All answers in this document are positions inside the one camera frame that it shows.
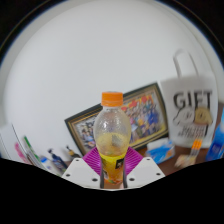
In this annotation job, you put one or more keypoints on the puzzle cube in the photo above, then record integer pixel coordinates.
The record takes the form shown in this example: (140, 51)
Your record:
(196, 145)

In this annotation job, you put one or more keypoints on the blue detergent bottle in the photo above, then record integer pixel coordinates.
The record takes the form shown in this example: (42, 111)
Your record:
(216, 143)

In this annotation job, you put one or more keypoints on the small snack packet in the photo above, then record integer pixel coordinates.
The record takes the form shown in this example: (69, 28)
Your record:
(185, 160)

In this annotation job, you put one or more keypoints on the white shampoo bottle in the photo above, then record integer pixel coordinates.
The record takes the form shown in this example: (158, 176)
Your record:
(48, 164)

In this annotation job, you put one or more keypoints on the tall green and white box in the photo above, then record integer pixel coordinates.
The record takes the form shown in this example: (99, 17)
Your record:
(31, 151)

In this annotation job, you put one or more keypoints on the white gift bag with dogs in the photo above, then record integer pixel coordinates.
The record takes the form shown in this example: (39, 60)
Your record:
(191, 110)

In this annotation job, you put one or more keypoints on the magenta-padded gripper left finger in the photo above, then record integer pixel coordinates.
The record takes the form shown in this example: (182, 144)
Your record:
(80, 170)

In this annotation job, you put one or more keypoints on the framed group picture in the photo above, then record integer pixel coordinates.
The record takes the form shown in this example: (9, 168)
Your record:
(146, 116)

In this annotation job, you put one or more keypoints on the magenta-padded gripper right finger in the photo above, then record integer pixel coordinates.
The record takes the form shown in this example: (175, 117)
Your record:
(144, 170)

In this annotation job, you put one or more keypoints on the orange juice bottle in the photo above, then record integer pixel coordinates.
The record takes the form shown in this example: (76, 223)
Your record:
(111, 133)

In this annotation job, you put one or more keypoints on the dark blue pump bottle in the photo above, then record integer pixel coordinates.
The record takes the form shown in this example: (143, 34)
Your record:
(57, 160)

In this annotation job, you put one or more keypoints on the blue tissue pack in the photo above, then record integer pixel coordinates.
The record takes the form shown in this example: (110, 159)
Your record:
(161, 150)

